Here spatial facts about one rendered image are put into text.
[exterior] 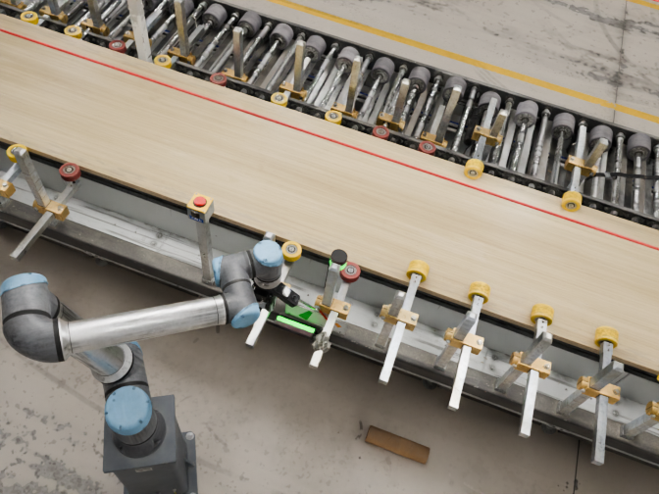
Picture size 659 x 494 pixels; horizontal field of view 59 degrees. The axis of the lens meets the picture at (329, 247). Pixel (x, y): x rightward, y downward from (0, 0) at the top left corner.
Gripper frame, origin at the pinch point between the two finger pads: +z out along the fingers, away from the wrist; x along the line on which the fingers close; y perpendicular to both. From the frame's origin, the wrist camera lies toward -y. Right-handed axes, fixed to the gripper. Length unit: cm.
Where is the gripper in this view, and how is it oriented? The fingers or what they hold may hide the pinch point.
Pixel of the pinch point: (272, 309)
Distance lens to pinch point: 212.2
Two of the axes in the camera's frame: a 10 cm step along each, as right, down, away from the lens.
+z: -1.0, 5.6, 8.2
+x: -3.3, 7.6, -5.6
